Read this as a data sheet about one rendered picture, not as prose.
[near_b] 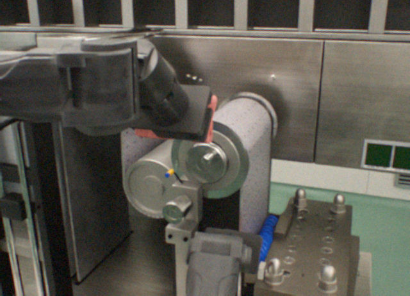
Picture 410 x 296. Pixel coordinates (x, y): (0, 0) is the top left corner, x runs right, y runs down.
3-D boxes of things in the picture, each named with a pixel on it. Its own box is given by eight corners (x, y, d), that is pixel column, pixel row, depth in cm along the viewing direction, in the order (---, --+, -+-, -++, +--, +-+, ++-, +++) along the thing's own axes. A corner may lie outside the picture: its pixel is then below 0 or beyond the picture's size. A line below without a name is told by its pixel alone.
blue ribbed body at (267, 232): (243, 275, 83) (243, 260, 82) (266, 224, 102) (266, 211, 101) (260, 279, 82) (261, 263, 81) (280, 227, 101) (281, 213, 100)
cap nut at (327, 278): (315, 291, 75) (317, 270, 73) (317, 279, 78) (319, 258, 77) (336, 295, 74) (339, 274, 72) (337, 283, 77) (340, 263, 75)
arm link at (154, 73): (144, 82, 42) (160, 34, 43) (86, 76, 44) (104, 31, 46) (168, 113, 48) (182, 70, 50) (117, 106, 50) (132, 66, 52)
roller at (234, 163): (175, 181, 79) (181, 123, 75) (219, 141, 102) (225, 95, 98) (234, 197, 75) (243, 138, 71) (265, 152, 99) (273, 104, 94)
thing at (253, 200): (237, 276, 82) (240, 189, 76) (264, 220, 103) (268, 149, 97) (240, 277, 82) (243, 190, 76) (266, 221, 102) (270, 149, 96)
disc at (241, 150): (167, 187, 80) (173, 112, 75) (168, 186, 80) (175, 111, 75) (242, 207, 76) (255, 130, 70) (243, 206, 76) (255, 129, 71)
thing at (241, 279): (237, 312, 85) (238, 275, 82) (262, 251, 106) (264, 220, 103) (239, 312, 85) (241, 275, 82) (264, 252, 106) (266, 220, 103)
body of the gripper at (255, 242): (258, 274, 73) (250, 278, 66) (203, 263, 76) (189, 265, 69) (264, 236, 74) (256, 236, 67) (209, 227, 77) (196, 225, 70)
